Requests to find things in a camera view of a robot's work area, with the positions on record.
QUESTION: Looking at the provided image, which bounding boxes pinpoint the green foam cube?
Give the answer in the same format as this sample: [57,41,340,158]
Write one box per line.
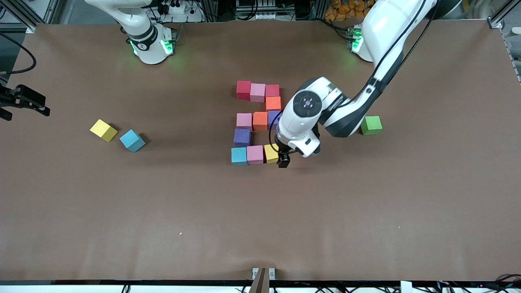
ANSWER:
[360,116,383,136]

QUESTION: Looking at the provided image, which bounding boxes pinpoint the blue foam cube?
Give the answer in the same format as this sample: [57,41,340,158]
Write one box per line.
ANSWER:
[231,147,248,166]
[119,129,146,153]

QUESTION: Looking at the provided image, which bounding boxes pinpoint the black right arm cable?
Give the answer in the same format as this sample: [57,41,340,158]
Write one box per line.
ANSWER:
[0,33,37,76]

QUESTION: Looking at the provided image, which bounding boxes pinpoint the paper table cover sheet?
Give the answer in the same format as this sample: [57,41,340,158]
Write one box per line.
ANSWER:
[0,20,521,282]

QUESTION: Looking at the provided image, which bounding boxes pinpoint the yellow foam cube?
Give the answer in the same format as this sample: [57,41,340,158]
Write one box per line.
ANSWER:
[264,144,280,164]
[90,119,118,142]

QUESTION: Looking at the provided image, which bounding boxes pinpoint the pink foam cube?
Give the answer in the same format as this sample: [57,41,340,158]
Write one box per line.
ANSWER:
[236,113,253,131]
[247,145,265,165]
[250,83,266,103]

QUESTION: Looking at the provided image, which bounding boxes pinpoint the aluminium frame profile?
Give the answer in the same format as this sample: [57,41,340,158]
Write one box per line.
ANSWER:
[486,0,521,29]
[0,0,61,34]

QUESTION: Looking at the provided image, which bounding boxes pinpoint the metal table edge bracket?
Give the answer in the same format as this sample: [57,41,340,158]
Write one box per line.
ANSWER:
[252,267,276,281]

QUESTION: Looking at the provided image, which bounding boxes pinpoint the purple foam cube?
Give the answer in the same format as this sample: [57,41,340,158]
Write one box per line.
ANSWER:
[267,110,282,131]
[234,129,252,147]

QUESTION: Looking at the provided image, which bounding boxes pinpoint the orange snack packets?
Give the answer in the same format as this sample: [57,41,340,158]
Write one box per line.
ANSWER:
[324,0,375,22]

